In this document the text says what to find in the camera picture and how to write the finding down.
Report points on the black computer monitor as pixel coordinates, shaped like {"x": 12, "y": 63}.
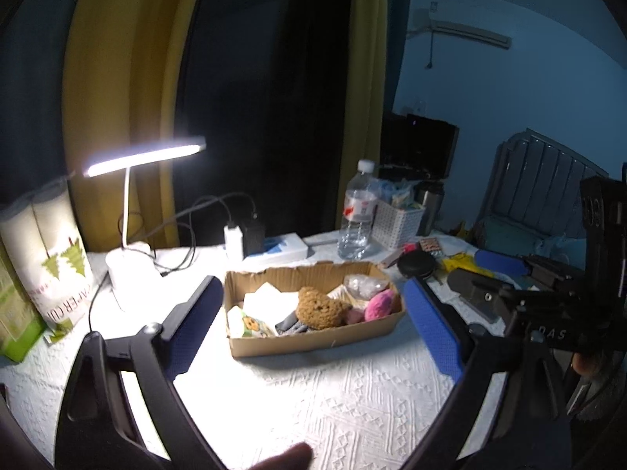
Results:
{"x": 426, "y": 144}

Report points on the light blue bedding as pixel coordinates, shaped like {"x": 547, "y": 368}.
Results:
{"x": 558, "y": 249}

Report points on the white air conditioner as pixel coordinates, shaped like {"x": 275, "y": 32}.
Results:
{"x": 465, "y": 27}

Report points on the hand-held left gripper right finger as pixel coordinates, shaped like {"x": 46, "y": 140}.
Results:
{"x": 433, "y": 325}

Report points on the cardboard box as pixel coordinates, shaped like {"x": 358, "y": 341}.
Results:
{"x": 313, "y": 342}

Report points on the narrow yellow curtain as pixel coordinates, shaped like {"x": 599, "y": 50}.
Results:
{"x": 362, "y": 83}

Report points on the white desk lamp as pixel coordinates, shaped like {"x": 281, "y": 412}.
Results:
{"x": 130, "y": 274}

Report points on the green paper cup pack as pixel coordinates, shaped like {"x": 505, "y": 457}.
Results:
{"x": 14, "y": 323}

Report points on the clear bag of cotton swabs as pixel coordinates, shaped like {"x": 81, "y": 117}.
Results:
{"x": 365, "y": 286}

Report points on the dark glass window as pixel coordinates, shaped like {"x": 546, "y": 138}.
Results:
{"x": 269, "y": 107}

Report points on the narrow teal curtain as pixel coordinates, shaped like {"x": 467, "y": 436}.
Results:
{"x": 396, "y": 49}

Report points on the pink cat-face toy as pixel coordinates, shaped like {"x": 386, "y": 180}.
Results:
{"x": 382, "y": 304}

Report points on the clear water bottle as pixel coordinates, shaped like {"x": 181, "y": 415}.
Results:
{"x": 357, "y": 225}

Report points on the person's right hand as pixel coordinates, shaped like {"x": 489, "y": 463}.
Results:
{"x": 585, "y": 364}

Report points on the white embossed tablecloth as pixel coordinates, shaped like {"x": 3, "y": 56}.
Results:
{"x": 318, "y": 411}

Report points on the black power adapter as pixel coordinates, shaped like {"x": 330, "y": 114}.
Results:
{"x": 254, "y": 237}

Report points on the wide teal curtain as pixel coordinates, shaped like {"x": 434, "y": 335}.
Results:
{"x": 34, "y": 83}

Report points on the white paper cup pack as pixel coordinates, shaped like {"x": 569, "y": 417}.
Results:
{"x": 54, "y": 249}

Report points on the blue and white tissue box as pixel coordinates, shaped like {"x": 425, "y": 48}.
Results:
{"x": 281, "y": 248}

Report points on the white charger block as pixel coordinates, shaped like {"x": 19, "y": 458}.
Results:
{"x": 233, "y": 244}

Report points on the pill blister pack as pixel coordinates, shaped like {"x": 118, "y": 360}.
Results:
{"x": 431, "y": 246}

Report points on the white plastic basket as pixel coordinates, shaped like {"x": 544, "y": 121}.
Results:
{"x": 397, "y": 227}

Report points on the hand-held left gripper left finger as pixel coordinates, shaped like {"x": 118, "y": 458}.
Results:
{"x": 193, "y": 333}

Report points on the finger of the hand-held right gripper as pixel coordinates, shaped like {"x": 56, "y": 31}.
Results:
{"x": 502, "y": 263}
{"x": 477, "y": 291}

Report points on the steel thermos flask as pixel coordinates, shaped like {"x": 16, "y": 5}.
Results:
{"x": 430, "y": 208}

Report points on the blue plastic packet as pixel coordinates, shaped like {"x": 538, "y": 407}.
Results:
{"x": 386, "y": 192}

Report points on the grey patterned sock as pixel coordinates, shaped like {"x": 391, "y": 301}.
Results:
{"x": 294, "y": 325}

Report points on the yellow-green snack packet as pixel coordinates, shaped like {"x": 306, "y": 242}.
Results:
{"x": 250, "y": 324}

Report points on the yellow plastic packet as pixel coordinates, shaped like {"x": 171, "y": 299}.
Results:
{"x": 463, "y": 262}

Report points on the black round case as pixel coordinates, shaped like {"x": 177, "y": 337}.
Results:
{"x": 415, "y": 267}

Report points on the small brown box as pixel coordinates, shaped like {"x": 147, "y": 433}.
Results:
{"x": 392, "y": 258}

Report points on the wide yellow curtain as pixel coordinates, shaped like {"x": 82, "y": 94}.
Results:
{"x": 127, "y": 58}

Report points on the person's left hand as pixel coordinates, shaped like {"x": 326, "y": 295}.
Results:
{"x": 284, "y": 460}

